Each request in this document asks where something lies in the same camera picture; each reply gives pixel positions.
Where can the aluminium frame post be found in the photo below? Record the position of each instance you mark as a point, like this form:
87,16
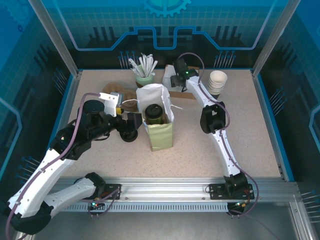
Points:
56,37
272,37

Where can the pale green straw holder cup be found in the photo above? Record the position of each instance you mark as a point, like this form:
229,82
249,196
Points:
145,81

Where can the stack of white paper cups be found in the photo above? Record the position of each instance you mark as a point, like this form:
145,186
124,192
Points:
218,77

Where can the white paper napkins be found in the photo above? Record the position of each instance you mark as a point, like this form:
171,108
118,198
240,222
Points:
167,75

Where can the stack of brown pulp carriers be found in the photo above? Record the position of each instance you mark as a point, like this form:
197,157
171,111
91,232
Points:
112,87

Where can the stack of black cup lids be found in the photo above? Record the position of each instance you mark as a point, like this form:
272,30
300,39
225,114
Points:
128,137

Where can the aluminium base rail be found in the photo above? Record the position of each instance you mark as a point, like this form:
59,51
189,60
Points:
162,187

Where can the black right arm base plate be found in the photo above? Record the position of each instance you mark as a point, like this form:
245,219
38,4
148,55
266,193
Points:
216,191

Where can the black plastic cup lid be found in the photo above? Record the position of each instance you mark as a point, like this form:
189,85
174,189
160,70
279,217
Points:
153,110

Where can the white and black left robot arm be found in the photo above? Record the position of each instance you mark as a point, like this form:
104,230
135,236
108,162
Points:
50,175

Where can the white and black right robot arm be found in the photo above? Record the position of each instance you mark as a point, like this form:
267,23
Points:
196,88

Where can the green paper coffee cup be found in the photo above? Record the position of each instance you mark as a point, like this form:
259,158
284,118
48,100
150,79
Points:
155,120

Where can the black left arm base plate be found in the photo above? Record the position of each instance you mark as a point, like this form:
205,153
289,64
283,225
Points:
110,187

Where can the brown cardboard napkin box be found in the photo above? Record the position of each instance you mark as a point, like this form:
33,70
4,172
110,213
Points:
182,95

